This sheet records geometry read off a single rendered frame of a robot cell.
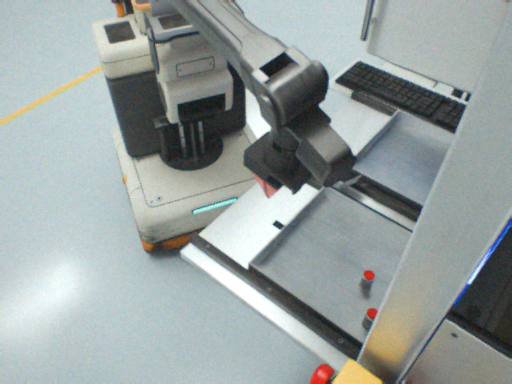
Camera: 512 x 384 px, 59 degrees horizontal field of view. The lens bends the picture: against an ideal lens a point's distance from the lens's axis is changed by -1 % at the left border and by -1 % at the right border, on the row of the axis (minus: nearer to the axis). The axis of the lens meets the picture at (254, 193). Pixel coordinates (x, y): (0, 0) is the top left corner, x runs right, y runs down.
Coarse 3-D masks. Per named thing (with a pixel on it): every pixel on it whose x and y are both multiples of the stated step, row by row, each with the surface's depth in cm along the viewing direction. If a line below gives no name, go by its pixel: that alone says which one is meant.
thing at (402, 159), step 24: (408, 120) 116; (384, 144) 113; (408, 144) 113; (432, 144) 113; (360, 168) 107; (384, 168) 107; (408, 168) 107; (432, 168) 107; (384, 192) 100; (408, 192) 102
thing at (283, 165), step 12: (252, 144) 70; (264, 144) 71; (276, 144) 65; (252, 156) 69; (264, 156) 68; (276, 156) 65; (288, 156) 64; (264, 168) 68; (276, 168) 67; (288, 168) 67; (300, 168) 69; (288, 180) 67; (300, 180) 68
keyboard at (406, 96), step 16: (368, 64) 146; (336, 80) 142; (352, 80) 140; (368, 80) 140; (384, 80) 140; (400, 80) 140; (384, 96) 135; (400, 96) 135; (416, 96) 135; (432, 96) 134; (416, 112) 131; (432, 112) 131; (448, 112) 129; (448, 128) 127
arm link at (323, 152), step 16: (320, 64) 55; (272, 112) 54; (304, 112) 58; (320, 112) 58; (272, 128) 58; (288, 128) 58; (304, 128) 57; (320, 128) 57; (304, 144) 59; (320, 144) 56; (336, 144) 56; (304, 160) 60; (320, 160) 57; (336, 160) 56; (352, 160) 59; (320, 176) 58; (336, 176) 60
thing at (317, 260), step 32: (320, 192) 98; (288, 224) 92; (320, 224) 96; (352, 224) 96; (384, 224) 94; (256, 256) 87; (288, 256) 91; (320, 256) 91; (352, 256) 91; (384, 256) 91; (288, 288) 86; (320, 288) 86; (352, 288) 86; (384, 288) 86; (320, 320) 80; (352, 320) 82
